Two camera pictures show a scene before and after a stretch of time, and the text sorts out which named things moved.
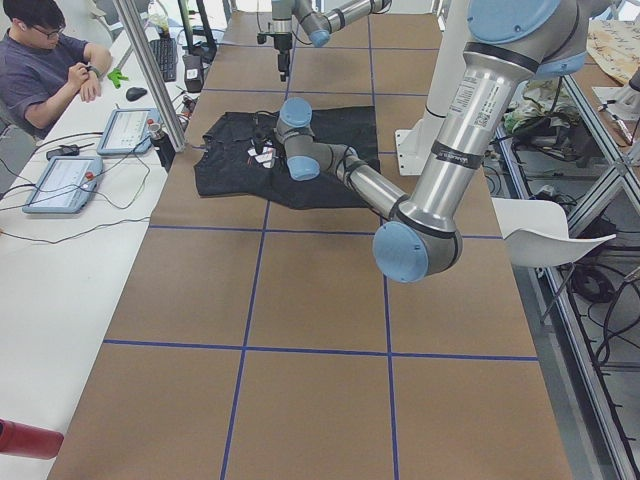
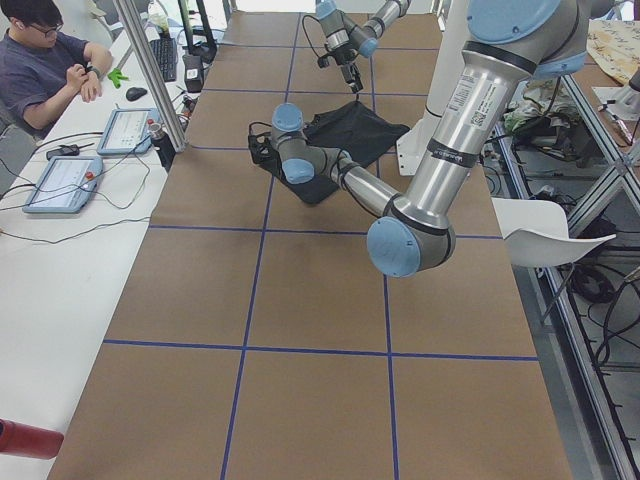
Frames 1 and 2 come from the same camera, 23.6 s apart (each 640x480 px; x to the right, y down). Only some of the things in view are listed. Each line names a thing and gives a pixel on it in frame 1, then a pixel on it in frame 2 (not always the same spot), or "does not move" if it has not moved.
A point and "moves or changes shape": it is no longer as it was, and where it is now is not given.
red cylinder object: (28, 440) does not move
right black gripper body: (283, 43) to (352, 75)
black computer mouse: (134, 93) does not move
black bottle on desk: (163, 145) does not move
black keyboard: (166, 52) does not move
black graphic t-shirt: (228, 164) moves or changes shape
